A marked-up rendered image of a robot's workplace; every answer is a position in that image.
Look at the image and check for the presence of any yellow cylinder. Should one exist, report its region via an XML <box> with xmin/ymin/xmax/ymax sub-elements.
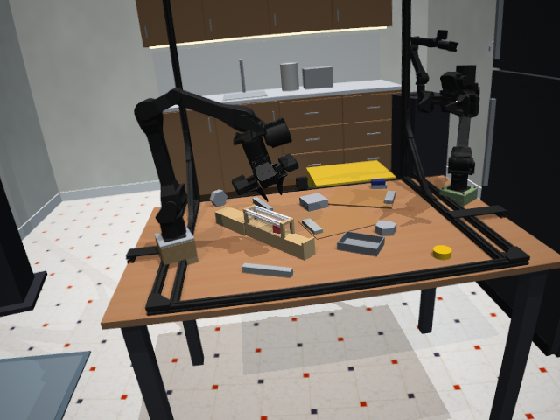
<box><xmin>433</xmin><ymin>245</ymin><xmax>452</xmax><ymax>260</ymax></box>

